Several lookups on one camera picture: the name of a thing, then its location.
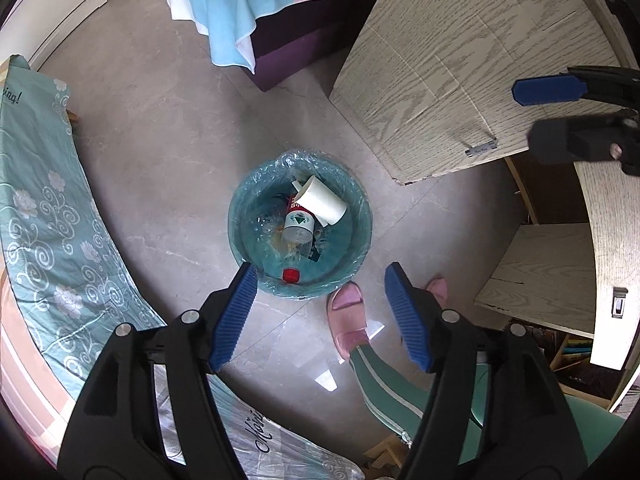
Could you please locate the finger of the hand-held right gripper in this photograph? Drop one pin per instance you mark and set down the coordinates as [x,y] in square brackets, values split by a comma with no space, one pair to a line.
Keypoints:
[560,141]
[545,90]

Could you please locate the clear bottle with red label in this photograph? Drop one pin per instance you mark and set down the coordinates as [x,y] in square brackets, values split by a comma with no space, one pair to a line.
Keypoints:
[299,224]

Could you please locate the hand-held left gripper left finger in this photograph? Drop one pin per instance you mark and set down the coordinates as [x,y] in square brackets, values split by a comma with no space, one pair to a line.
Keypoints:
[235,310]

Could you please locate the bin with blue liner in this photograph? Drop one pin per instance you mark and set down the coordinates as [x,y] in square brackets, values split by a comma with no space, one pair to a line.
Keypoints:
[247,220]

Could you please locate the white paper cup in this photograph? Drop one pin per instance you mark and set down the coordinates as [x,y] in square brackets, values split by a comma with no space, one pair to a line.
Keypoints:
[322,200]

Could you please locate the teal floral quilt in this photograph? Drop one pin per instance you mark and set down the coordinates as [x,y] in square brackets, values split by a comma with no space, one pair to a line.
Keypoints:
[50,235]

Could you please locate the bed with light blue sheet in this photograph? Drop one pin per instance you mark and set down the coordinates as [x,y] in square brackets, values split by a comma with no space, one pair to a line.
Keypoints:
[240,5]

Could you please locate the row of books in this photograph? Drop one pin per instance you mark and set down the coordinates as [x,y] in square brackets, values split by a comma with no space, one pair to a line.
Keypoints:
[575,350]

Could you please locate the pink slipper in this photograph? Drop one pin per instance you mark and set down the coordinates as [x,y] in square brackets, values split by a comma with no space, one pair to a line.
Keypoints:
[350,320]
[436,291]

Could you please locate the person's left leg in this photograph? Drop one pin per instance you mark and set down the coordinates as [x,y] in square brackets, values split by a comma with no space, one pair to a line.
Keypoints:
[387,395]

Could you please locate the white cabinet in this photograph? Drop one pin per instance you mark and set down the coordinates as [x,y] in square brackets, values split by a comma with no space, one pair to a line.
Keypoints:
[55,5]

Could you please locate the light wooden desk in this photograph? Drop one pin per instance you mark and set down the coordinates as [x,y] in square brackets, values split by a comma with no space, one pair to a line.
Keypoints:
[450,60]

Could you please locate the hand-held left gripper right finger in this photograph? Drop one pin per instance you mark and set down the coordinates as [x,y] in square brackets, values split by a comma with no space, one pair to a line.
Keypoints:
[405,310]

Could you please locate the clear bottle red cap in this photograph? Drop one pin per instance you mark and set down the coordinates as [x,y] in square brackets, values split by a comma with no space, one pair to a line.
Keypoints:
[291,275]

